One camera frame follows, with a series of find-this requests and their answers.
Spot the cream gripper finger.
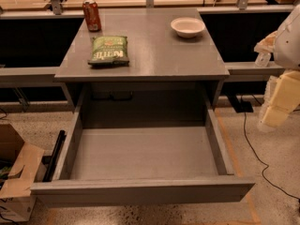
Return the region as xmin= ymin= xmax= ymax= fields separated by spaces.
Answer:
xmin=254 ymin=31 xmax=277 ymax=53
xmin=258 ymin=70 xmax=300 ymax=131

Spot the green jalapeno chip bag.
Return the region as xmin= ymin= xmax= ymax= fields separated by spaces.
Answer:
xmin=88 ymin=36 xmax=129 ymax=66

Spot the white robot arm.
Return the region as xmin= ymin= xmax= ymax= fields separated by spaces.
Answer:
xmin=254 ymin=6 xmax=300 ymax=132

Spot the open grey top drawer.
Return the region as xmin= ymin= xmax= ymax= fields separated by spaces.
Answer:
xmin=30 ymin=87 xmax=256 ymax=208

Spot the black floor power box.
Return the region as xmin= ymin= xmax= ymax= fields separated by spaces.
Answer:
xmin=227 ymin=95 xmax=253 ymax=113

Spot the white bowl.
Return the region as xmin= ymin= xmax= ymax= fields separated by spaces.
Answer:
xmin=171 ymin=17 xmax=205 ymax=38

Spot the grey cabinet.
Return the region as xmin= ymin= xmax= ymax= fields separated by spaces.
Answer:
xmin=54 ymin=8 xmax=229 ymax=135

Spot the red soda can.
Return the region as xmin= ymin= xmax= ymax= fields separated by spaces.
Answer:
xmin=82 ymin=0 xmax=101 ymax=32

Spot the cardboard box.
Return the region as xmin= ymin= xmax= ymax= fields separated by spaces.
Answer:
xmin=0 ymin=124 xmax=44 ymax=223

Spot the black floor cable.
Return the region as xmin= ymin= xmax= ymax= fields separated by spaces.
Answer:
xmin=242 ymin=95 xmax=300 ymax=201

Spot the black drawer slide rail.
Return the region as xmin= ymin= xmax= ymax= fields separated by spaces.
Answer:
xmin=42 ymin=130 xmax=66 ymax=182

